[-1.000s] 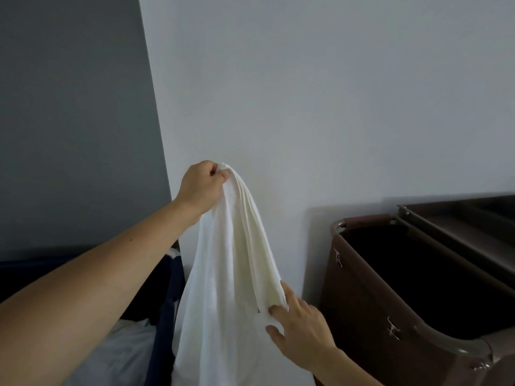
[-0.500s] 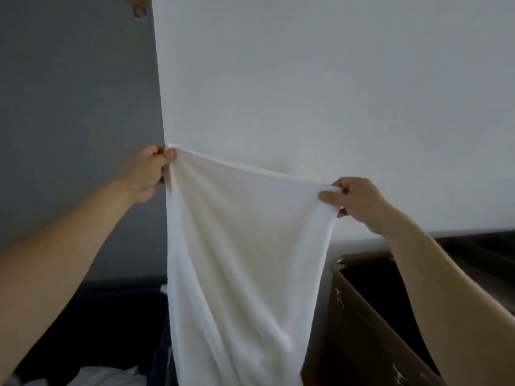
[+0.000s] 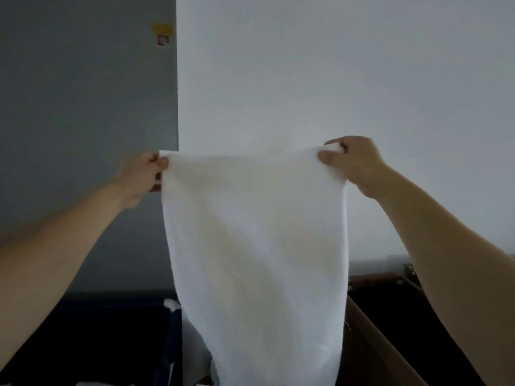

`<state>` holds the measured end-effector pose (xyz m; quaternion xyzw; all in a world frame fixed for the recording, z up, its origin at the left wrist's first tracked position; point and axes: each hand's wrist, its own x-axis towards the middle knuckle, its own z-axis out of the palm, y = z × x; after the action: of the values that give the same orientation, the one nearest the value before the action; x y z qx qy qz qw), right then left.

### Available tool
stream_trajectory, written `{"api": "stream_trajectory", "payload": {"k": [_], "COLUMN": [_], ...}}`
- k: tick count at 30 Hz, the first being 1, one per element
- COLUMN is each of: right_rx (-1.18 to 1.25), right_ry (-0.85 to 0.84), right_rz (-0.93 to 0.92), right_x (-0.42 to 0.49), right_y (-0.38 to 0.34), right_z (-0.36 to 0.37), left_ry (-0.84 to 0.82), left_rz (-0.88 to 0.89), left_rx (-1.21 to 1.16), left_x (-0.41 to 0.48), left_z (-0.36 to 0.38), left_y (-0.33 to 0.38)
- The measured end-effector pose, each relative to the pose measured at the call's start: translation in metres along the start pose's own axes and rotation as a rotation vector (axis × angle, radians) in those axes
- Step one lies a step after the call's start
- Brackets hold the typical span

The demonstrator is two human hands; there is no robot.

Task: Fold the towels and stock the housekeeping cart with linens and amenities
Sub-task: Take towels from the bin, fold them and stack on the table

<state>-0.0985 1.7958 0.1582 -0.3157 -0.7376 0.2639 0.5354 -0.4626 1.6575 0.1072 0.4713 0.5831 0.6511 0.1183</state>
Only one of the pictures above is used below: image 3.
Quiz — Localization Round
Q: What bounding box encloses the person's right hand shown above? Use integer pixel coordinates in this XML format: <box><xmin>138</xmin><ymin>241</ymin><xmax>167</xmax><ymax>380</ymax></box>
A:
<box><xmin>317</xmin><ymin>135</ymin><xmax>394</xmax><ymax>202</ymax></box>

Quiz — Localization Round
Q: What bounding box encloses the person's left hand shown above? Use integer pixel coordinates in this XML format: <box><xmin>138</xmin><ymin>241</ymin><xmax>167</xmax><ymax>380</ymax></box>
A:
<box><xmin>114</xmin><ymin>151</ymin><xmax>170</xmax><ymax>210</ymax></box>

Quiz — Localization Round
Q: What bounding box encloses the white towel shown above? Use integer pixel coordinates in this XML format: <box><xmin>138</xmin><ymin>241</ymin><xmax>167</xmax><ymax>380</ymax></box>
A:
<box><xmin>159</xmin><ymin>146</ymin><xmax>350</xmax><ymax>386</ymax></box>

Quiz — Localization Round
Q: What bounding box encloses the brown housekeeping cart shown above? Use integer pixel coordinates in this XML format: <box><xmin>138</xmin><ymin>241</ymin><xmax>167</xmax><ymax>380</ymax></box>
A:
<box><xmin>340</xmin><ymin>255</ymin><xmax>490</xmax><ymax>386</ymax></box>

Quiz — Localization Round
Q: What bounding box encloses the person's right forearm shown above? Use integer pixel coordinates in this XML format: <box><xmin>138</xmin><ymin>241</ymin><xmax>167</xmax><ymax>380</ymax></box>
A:
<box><xmin>370</xmin><ymin>166</ymin><xmax>515</xmax><ymax>386</ymax></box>

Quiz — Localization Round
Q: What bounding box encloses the person's left forearm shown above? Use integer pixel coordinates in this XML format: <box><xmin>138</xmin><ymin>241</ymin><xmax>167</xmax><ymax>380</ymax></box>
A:
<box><xmin>0</xmin><ymin>184</ymin><xmax>129</xmax><ymax>373</ymax></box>

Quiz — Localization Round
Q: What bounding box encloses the grey door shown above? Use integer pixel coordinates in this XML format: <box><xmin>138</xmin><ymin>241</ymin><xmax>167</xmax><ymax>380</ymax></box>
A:
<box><xmin>0</xmin><ymin>0</ymin><xmax>179</xmax><ymax>297</ymax></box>

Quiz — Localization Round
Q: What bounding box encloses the navy laundry hamper white frame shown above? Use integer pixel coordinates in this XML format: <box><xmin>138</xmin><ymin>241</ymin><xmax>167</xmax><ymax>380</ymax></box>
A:
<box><xmin>0</xmin><ymin>291</ymin><xmax>185</xmax><ymax>386</ymax></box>

